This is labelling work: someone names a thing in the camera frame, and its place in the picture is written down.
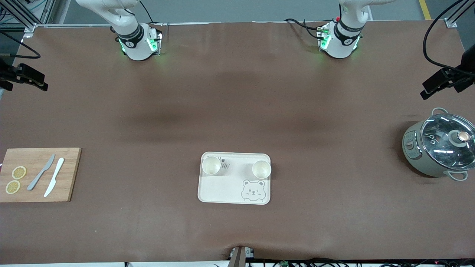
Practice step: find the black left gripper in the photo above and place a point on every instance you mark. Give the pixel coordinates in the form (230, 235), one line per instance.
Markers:
(466, 70)

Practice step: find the brown table cloth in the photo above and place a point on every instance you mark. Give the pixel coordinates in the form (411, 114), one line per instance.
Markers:
(237, 92)

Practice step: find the white plastic knife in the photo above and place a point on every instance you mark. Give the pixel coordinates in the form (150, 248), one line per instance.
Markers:
(54, 177)

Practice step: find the cream tray with bear print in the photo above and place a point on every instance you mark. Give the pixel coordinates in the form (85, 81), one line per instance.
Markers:
(226, 189)

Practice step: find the yellow lemon slice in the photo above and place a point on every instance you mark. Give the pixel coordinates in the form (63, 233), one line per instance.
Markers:
(19, 172)
(13, 187)

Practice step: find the green electric cooking pot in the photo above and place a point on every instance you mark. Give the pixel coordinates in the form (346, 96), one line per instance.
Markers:
(415, 163)

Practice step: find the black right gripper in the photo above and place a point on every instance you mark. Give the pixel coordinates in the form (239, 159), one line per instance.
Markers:
(8, 73)

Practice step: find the glass pot lid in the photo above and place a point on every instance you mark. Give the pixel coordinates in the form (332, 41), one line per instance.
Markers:
(441, 148)

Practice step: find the grey plastic knife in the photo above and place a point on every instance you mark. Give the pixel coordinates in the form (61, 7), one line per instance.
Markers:
(41, 171)

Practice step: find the table edge clamp bracket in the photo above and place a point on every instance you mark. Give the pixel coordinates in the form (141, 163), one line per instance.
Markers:
(237, 257)

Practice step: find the wooden cutting board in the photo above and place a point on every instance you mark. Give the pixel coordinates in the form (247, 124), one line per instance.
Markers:
(37, 155)

